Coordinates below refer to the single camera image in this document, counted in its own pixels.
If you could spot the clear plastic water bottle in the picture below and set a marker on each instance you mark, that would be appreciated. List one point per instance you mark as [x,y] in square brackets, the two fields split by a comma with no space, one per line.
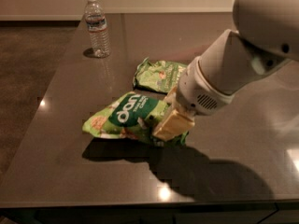
[96,22]

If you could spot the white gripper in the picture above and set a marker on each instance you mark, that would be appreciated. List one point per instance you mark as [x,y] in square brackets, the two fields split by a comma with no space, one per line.
[196,91]

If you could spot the green jalapeno chip bag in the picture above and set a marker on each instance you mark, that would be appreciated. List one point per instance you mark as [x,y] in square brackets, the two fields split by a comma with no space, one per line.
[160,76]

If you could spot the green Dang rice chip bag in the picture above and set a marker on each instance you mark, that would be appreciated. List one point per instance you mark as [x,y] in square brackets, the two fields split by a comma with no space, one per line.
[132,116]

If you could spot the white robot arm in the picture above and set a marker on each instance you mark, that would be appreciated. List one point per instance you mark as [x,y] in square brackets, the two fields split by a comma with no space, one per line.
[265,38]

